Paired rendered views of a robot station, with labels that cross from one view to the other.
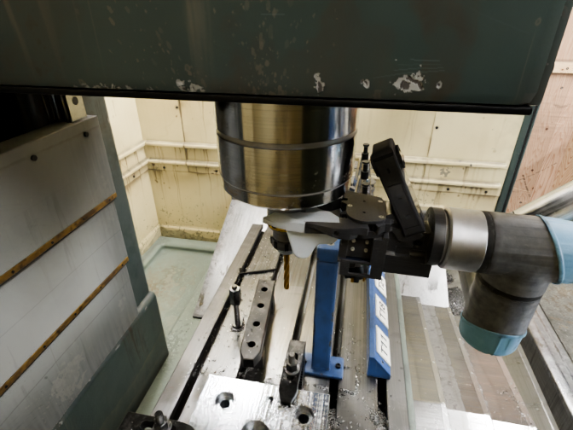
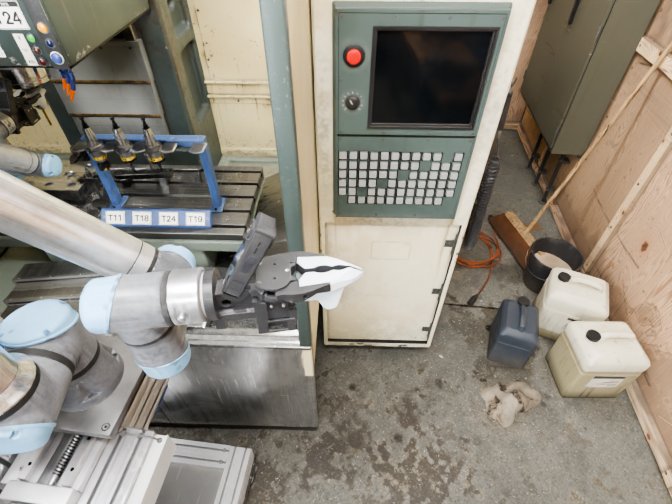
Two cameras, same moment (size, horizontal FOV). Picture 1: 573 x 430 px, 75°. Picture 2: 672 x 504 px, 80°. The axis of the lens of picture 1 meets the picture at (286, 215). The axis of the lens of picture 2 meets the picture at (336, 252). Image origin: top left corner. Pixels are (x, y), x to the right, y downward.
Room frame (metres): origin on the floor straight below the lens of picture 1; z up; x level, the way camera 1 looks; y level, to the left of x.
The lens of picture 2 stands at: (1.28, -1.60, 1.98)
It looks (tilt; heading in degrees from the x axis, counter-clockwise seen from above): 45 degrees down; 81
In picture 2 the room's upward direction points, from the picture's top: straight up
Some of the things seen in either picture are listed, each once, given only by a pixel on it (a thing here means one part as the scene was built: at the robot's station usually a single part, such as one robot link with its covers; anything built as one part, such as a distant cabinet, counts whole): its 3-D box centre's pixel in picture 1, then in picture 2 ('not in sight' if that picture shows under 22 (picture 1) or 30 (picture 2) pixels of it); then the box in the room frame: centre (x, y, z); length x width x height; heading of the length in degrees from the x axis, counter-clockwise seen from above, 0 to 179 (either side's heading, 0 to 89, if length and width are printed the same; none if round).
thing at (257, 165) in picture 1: (286, 133); (18, 63); (0.42, 0.00, 1.47); 0.16 x 0.16 x 0.12
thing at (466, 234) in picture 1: (454, 237); (1, 124); (0.38, -0.21, 1.35); 0.08 x 0.05 x 0.08; 169
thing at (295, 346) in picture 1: (292, 378); (94, 183); (0.47, -0.01, 0.97); 0.13 x 0.03 x 0.15; 169
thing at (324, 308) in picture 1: (323, 317); (105, 175); (0.56, -0.08, 1.05); 0.10 x 0.05 x 0.30; 79
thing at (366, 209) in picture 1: (386, 235); (16, 114); (0.40, -0.13, 1.35); 0.12 x 0.08 x 0.09; 79
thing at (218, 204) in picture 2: not in sight; (210, 177); (0.99, -0.16, 1.05); 0.10 x 0.05 x 0.30; 79
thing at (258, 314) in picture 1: (258, 323); (145, 177); (0.66, 0.07, 0.93); 0.26 x 0.05 x 0.06; 174
